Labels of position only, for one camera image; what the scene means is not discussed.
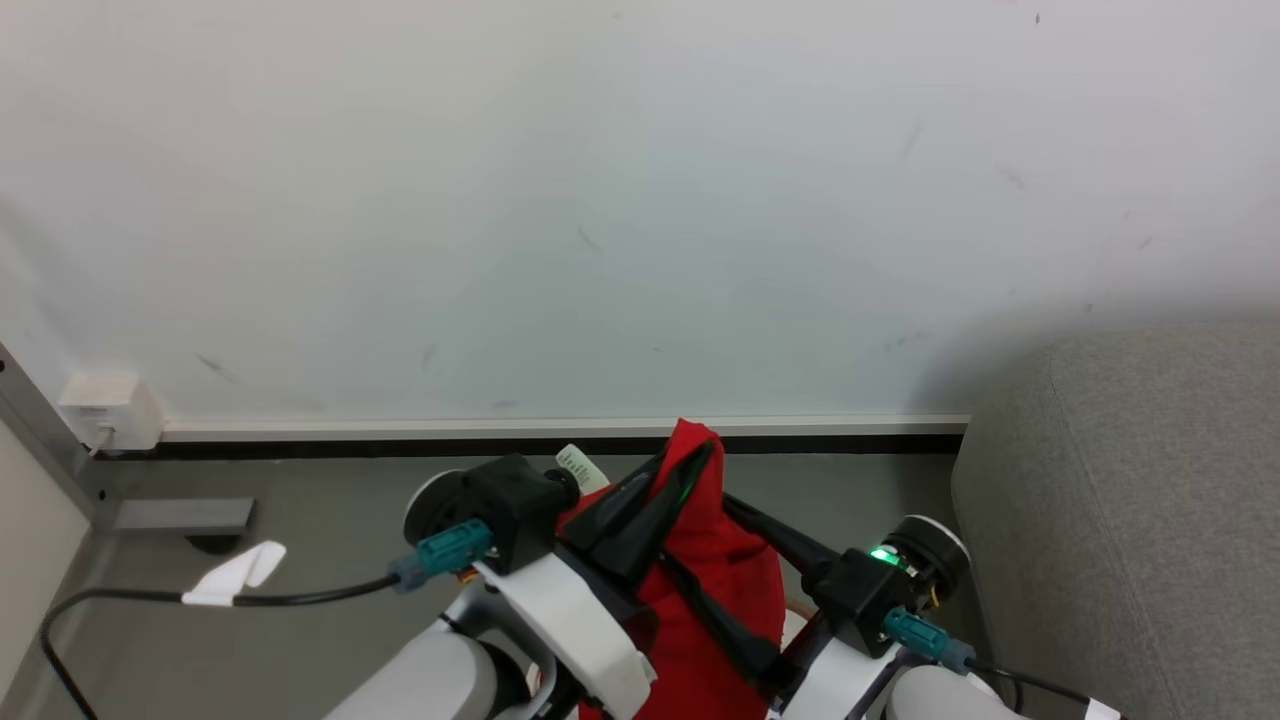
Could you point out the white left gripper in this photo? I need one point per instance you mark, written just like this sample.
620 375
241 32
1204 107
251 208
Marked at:
580 625

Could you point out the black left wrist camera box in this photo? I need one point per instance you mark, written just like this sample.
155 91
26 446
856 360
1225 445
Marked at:
520 510

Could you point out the white and black baseboard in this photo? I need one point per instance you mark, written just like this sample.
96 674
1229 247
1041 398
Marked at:
560 436

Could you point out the red clothing item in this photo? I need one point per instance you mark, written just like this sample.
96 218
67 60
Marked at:
715 570

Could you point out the grey fabric sofa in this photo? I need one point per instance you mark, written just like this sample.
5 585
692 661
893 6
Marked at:
1130 520

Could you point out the white wall socket box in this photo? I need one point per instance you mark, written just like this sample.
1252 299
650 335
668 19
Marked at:
112 408

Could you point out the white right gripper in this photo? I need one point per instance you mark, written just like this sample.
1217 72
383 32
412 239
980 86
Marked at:
835 685

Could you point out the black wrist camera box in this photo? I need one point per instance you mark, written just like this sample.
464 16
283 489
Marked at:
860 595
520 510

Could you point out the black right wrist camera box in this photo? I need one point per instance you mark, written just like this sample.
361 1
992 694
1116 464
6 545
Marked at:
860 595

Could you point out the grey metal frame post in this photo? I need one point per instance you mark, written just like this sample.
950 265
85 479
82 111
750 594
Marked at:
45 450

